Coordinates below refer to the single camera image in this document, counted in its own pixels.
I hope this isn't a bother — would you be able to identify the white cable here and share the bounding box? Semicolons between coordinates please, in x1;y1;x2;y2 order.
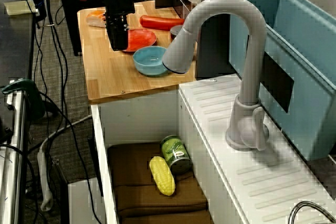
39;115;93;154

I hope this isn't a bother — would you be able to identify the metal table frame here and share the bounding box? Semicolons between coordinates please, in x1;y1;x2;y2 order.
0;90;27;224

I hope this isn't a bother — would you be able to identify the red toy sausage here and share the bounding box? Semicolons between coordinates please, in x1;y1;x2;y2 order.
139;15;185;32

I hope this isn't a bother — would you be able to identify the black cable bundle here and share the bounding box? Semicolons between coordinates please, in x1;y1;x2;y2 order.
34;0;70;130

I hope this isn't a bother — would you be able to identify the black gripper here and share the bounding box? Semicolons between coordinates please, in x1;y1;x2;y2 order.
99;0;136;51

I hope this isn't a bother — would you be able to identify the green metal clamp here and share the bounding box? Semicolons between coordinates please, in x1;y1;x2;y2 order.
2;78;47;120

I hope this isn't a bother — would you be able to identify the white power strip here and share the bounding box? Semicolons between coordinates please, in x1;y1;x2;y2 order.
36;147;54;212

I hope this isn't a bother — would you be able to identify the orange and white toy sushi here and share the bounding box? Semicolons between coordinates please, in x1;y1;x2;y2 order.
86;10;107;29

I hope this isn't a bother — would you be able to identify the dark shelf side panel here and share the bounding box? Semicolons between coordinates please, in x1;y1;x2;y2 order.
196;0;256;80

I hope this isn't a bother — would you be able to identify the grey toy faucet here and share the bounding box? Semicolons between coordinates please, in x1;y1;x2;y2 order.
162;0;270;152

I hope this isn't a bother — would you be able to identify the light blue bowl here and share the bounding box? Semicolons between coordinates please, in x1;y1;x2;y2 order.
133;46;170;77

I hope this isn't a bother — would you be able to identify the white box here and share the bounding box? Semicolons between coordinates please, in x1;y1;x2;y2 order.
67;178;106;224

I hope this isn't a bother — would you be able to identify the green peas can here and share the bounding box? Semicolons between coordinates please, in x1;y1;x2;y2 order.
160;135;194;175

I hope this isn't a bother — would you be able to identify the yellow toy corn cob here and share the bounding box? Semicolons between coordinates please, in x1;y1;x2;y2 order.
149;156;176;197

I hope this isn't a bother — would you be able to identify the brown folded cloth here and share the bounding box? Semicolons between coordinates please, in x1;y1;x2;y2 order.
107;142;214;224

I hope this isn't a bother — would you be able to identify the teal plastic bin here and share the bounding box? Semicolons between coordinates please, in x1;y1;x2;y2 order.
226;0;336;162

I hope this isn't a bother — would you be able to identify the long black cable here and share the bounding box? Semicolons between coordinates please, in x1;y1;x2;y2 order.
39;91;102;224

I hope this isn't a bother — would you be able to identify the red plate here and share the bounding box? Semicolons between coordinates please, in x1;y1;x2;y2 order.
123;28;158;53

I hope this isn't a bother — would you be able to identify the white toy sink unit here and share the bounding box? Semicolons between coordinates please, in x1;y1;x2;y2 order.
90;73;336;224

